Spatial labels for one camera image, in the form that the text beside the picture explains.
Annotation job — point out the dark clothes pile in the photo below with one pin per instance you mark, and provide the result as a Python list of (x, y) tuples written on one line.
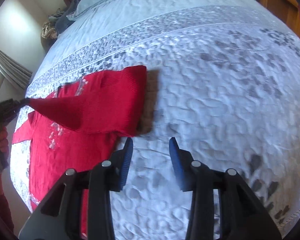
[(59, 19)]

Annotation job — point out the brown patterned bag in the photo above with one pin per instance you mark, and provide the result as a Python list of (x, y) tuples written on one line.
[(49, 31)]

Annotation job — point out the floral quilted bedspread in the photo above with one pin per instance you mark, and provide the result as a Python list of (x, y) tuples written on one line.
[(224, 80)]

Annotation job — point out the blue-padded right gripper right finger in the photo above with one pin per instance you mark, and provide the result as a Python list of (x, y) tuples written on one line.
[(241, 214)]

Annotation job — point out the person's left hand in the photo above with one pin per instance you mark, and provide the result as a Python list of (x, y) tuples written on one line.
[(3, 140)]

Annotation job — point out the red knitted sweater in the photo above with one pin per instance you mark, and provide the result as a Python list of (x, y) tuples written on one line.
[(81, 125)]

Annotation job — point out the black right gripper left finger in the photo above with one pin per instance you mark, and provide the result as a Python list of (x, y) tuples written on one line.
[(58, 216)]

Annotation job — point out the beige window curtain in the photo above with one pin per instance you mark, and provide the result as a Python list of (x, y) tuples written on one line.
[(16, 74)]

